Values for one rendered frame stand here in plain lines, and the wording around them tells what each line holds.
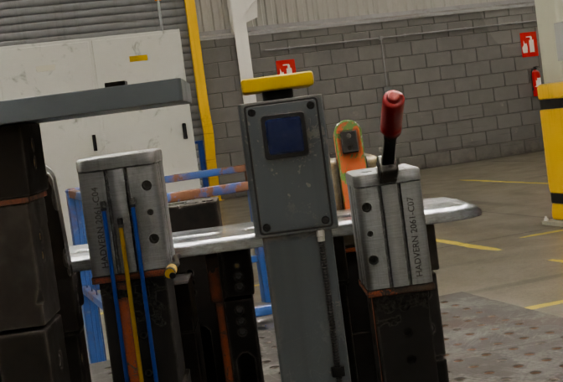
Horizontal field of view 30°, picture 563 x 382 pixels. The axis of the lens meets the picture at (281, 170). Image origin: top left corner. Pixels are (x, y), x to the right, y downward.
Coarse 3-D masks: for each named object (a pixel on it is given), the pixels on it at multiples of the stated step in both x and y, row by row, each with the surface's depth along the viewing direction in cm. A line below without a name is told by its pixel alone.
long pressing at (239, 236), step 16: (432, 208) 119; (448, 208) 115; (464, 208) 115; (240, 224) 130; (352, 224) 114; (432, 224) 114; (176, 240) 120; (192, 240) 115; (208, 240) 114; (224, 240) 114; (240, 240) 114; (256, 240) 114; (80, 256) 114
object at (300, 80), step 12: (300, 72) 86; (252, 84) 86; (264, 84) 86; (276, 84) 86; (288, 84) 86; (300, 84) 86; (312, 84) 86; (264, 96) 89; (276, 96) 88; (288, 96) 88
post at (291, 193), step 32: (320, 96) 86; (256, 128) 86; (320, 128) 86; (256, 160) 86; (288, 160) 86; (320, 160) 86; (256, 192) 86; (288, 192) 86; (320, 192) 86; (256, 224) 86; (288, 224) 86; (320, 224) 86; (288, 256) 87; (320, 256) 87; (288, 288) 87; (320, 288) 87; (288, 320) 87; (320, 320) 87; (288, 352) 87; (320, 352) 87
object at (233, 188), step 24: (216, 168) 431; (240, 168) 434; (72, 192) 397; (192, 192) 309; (216, 192) 311; (72, 216) 410; (72, 240) 415; (264, 264) 436; (96, 288) 416; (264, 288) 436; (96, 312) 414; (264, 312) 316; (96, 336) 414; (96, 360) 414
